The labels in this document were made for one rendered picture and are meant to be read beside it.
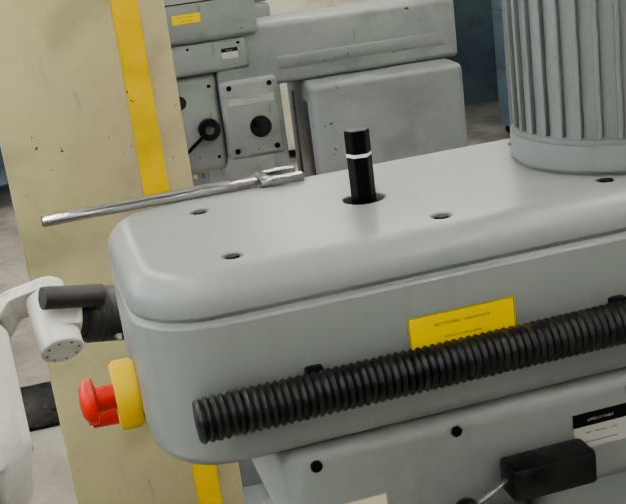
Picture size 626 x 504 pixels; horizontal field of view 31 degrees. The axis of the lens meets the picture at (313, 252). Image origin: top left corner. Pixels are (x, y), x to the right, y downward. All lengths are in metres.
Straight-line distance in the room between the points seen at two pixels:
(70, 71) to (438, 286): 1.86
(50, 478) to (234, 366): 3.99
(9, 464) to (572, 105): 0.75
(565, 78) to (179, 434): 0.43
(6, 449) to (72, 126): 1.42
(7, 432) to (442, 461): 0.59
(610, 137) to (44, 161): 1.87
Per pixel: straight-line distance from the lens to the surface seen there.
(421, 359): 0.86
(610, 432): 1.01
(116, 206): 1.05
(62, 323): 1.73
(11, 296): 1.77
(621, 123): 0.97
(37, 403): 5.50
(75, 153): 2.68
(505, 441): 0.97
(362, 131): 0.96
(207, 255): 0.88
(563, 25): 0.97
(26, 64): 2.64
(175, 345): 0.85
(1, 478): 1.36
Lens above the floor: 2.15
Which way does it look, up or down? 18 degrees down
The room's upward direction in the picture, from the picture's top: 7 degrees counter-clockwise
